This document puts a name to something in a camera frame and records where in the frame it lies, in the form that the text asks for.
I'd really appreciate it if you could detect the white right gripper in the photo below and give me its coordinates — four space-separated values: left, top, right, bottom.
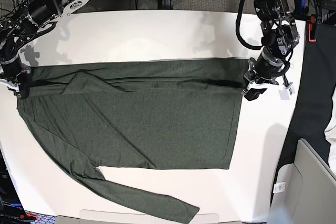
1 73 30 100

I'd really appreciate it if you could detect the black box with orange print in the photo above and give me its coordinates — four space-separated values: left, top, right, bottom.
1 154 38 223

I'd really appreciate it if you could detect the red clamp on table edge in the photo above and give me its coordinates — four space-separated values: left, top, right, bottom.
308 14 317 42

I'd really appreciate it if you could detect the white barcode label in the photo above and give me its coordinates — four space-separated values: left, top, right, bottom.
273 182 286 194

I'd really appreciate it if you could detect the dark grey cloth sheet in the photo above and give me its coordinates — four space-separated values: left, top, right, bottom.
269 20 336 204

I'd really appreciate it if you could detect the grey plastic bin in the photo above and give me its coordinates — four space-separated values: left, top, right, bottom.
267 139 335 223

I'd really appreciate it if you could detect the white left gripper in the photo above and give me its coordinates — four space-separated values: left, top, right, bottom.
243 77 294 101

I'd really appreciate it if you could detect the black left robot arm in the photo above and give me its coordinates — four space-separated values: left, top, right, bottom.
235 0 300 101

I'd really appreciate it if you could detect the dark green long-sleeve shirt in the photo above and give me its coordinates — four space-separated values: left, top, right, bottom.
17 58 248 223

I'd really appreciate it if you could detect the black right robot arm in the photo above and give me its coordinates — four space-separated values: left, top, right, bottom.
1 0 88 99

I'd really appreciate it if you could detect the white cloth pile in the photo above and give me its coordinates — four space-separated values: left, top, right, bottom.
324 118 336 173

